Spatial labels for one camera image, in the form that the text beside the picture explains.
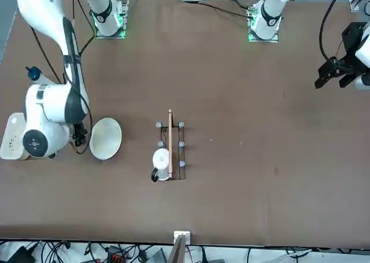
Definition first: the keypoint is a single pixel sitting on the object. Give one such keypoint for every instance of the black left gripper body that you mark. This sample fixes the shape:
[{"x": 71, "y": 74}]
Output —
[{"x": 354, "y": 34}]

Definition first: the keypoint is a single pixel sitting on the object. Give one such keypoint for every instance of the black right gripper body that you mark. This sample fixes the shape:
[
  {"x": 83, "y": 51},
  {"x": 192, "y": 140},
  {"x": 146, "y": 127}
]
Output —
[{"x": 78, "y": 134}]

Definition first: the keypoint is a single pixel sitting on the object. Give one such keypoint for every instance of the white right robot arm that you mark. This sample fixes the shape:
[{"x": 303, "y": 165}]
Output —
[{"x": 43, "y": 14}]

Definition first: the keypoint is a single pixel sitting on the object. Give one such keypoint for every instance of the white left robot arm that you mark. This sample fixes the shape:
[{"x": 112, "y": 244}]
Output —
[{"x": 269, "y": 14}]

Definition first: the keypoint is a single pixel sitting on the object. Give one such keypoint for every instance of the white round plate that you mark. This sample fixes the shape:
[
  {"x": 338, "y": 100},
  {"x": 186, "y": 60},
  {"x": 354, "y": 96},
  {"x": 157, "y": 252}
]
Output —
[{"x": 105, "y": 138}]

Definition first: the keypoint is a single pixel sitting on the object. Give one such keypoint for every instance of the black and red device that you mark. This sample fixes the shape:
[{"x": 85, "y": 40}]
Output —
[{"x": 115, "y": 255}]

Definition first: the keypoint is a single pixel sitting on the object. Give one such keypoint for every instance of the black power adapter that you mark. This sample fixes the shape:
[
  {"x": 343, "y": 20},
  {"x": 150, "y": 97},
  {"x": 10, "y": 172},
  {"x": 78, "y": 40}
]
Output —
[{"x": 20, "y": 254}]

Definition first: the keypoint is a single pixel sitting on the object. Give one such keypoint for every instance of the aluminium frame rail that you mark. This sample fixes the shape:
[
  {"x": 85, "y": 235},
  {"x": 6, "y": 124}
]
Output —
[{"x": 355, "y": 3}]

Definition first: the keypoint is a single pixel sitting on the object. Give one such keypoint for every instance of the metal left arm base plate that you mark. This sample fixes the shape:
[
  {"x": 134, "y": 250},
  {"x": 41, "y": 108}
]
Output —
[{"x": 251, "y": 37}]

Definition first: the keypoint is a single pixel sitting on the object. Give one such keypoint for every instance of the aluminium frame post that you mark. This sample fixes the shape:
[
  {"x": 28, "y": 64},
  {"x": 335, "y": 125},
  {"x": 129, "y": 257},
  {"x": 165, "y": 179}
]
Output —
[{"x": 177, "y": 251}]

